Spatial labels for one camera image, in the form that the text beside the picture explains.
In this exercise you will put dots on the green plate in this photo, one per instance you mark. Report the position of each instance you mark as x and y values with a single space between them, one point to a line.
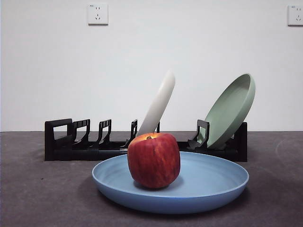
229 113

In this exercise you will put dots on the black plate rack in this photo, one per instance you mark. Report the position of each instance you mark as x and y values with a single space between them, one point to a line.
71 151

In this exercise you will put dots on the red apple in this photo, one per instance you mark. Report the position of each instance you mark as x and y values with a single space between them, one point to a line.
154 160

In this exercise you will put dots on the white wall socket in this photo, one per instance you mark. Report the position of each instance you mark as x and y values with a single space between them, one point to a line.
98 14
296 15

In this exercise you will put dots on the white plate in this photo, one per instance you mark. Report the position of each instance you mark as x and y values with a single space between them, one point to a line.
161 104

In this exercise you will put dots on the blue plate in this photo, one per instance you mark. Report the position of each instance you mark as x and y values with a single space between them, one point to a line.
208 184

